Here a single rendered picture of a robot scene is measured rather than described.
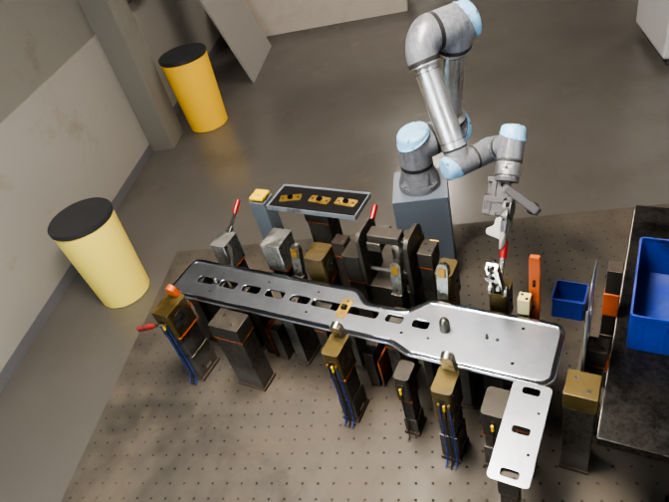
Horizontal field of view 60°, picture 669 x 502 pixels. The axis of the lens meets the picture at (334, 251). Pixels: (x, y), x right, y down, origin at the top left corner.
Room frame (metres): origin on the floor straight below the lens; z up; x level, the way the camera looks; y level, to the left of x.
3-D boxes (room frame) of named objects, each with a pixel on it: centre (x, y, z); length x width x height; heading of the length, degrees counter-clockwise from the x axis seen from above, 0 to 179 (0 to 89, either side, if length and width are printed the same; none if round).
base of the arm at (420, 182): (1.75, -0.37, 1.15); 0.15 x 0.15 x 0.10
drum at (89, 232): (3.05, 1.41, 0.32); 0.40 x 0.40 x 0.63
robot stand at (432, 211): (1.75, -0.37, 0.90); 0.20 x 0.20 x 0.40; 73
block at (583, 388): (0.79, -0.50, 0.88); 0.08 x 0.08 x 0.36; 54
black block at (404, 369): (1.03, -0.09, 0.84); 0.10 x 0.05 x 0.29; 144
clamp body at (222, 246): (1.83, 0.39, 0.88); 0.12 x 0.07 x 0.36; 144
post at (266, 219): (1.90, 0.22, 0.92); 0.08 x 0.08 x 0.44; 54
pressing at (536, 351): (1.34, 0.04, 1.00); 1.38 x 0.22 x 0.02; 54
